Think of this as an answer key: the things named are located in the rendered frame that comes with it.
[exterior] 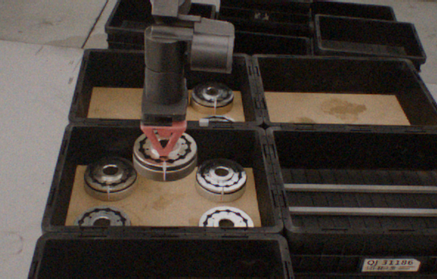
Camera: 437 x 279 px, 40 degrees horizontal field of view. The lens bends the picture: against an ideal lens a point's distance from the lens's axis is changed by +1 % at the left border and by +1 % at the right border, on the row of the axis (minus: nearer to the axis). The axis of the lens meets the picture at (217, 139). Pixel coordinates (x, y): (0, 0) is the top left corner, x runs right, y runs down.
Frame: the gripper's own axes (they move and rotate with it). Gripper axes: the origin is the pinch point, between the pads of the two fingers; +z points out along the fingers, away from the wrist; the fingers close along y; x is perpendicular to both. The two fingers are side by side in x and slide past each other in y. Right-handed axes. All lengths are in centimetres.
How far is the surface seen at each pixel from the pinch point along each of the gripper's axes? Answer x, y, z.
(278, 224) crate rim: -19.5, -5.7, 12.7
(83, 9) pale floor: 56, 265, 104
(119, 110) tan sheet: 11.5, 40.7, 22.3
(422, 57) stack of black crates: -92, 114, 46
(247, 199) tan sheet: -16.5, 10.9, 22.6
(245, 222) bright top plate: -15.1, 1.8, 19.8
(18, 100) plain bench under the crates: 41, 62, 35
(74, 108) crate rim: 19.1, 26.4, 12.3
